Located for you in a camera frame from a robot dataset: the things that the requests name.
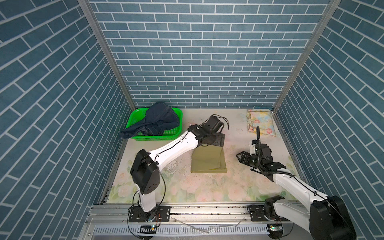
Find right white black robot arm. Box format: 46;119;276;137
237;150;357;240

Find green plastic basket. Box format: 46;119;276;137
126;108;183;141

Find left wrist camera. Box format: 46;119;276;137
206;115;224;133

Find dark navy skirt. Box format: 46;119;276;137
120;102;180;139

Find right aluminium corner post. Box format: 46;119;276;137
272;0;343;113

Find olive khaki skirt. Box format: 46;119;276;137
191;145;227;174

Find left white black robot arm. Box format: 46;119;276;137
130;125;225;222

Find aluminium corner post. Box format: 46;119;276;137
272;0;343;113
78;0;137;111

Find left aluminium corner post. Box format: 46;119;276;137
78;0;137;111

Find black mounting plate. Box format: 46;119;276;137
128;206;171;223
246;205;289;222

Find white slotted cable duct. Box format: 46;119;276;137
93;224;270;237

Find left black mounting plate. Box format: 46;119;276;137
128;206;171;223

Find floral pastel skirt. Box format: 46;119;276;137
247;110;276;137

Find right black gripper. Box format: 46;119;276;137
235;150;262;170

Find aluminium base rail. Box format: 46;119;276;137
86;201;301;226

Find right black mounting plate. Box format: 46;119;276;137
246;205;289;222

